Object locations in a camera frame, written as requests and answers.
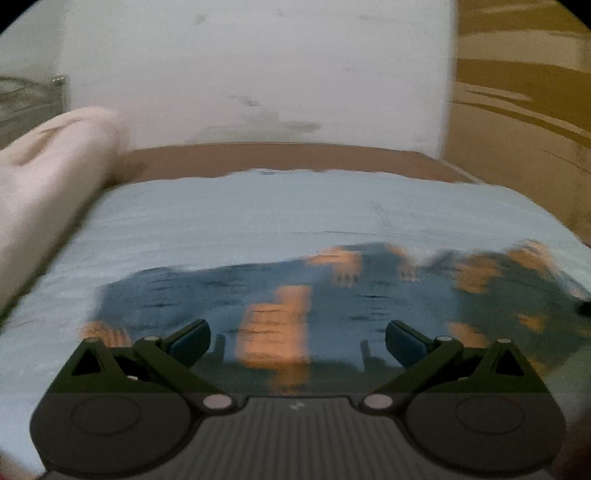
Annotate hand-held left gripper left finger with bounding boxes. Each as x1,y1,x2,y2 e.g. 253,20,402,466
44,319,238,414

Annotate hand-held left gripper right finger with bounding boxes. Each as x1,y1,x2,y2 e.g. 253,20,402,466
360,319,552,414

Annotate blue orange printed pants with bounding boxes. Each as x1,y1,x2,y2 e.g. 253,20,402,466
81,240,591,398

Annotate light blue striped quilt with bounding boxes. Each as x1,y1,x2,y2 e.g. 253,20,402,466
0,168,591,476

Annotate tan wooden board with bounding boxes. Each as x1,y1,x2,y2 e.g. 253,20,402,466
441,0,591,234

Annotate rolled pink blanket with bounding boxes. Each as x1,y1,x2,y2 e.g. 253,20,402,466
0,106,131,315

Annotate metal bed headboard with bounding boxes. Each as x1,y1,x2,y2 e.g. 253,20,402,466
0,74,70,148

